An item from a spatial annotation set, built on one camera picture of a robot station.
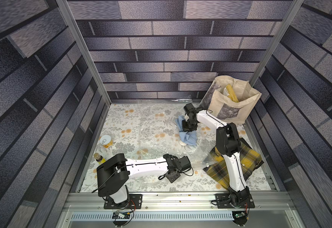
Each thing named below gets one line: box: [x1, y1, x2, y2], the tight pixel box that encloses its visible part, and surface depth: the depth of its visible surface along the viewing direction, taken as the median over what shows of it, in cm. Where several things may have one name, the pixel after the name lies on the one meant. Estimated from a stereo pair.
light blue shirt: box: [175, 115, 197, 146], surface depth 96 cm
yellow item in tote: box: [222, 83, 240, 103], surface depth 99 cm
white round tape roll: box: [99, 134, 114, 148], surface depth 94 cm
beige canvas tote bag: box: [199, 75, 262, 125], surface depth 97 cm
